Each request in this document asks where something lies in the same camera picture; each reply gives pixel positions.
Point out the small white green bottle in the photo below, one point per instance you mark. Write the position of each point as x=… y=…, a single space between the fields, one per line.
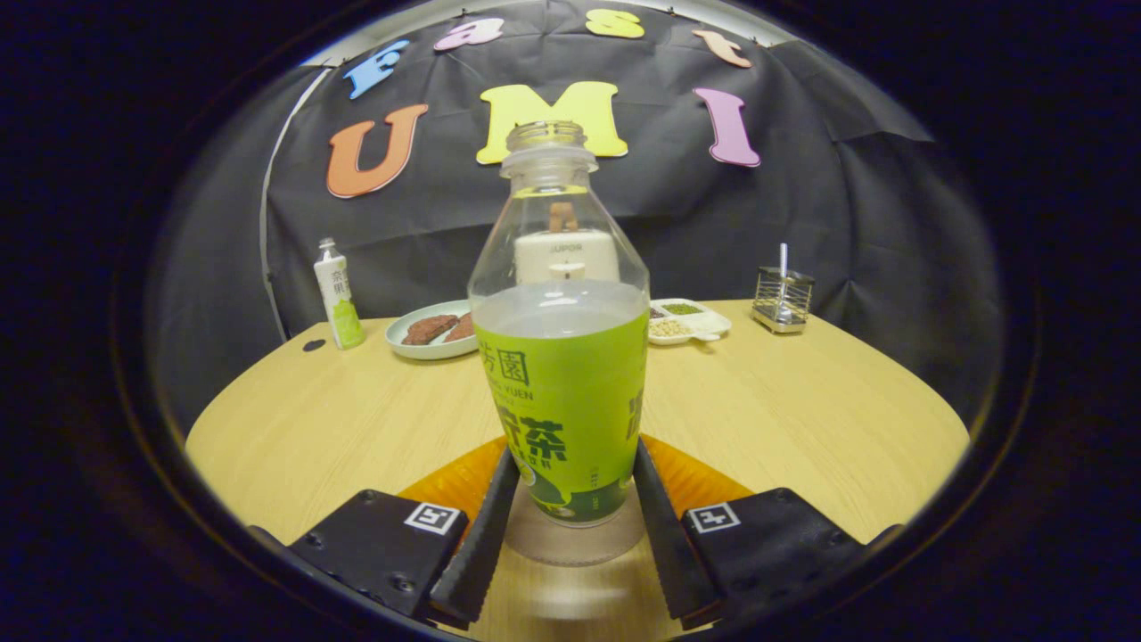
x=339 y=303

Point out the brown meat slice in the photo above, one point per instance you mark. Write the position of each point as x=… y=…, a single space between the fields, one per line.
x=430 y=329
x=463 y=328

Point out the pale green round plate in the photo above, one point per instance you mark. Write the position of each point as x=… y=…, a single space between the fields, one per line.
x=414 y=349

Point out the green label juice bottle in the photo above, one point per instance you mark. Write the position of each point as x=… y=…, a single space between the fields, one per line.
x=562 y=401

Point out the white divided snack tray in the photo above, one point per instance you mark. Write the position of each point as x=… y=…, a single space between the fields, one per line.
x=700 y=323

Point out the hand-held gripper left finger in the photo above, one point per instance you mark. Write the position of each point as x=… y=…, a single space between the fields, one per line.
x=477 y=553

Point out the wooden table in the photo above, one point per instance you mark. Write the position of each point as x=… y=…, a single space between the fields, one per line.
x=784 y=419

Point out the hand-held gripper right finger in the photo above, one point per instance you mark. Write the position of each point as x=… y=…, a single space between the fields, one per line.
x=664 y=544

